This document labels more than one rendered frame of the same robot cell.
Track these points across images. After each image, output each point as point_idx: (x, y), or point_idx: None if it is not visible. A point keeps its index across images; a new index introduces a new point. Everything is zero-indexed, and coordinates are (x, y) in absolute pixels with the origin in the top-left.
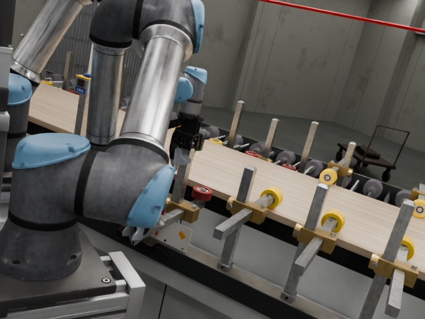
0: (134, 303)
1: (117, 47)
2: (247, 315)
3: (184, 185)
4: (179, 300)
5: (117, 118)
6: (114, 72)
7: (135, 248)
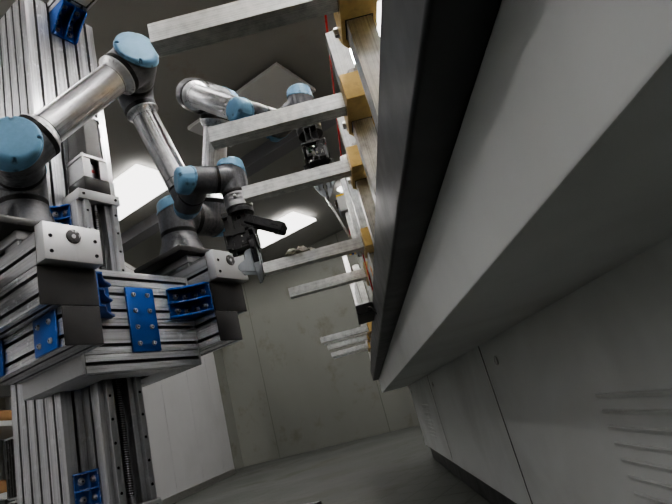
0: (38, 239)
1: (129, 109)
2: (414, 323)
3: (361, 211)
4: (511, 417)
5: (172, 161)
6: (142, 127)
7: (378, 331)
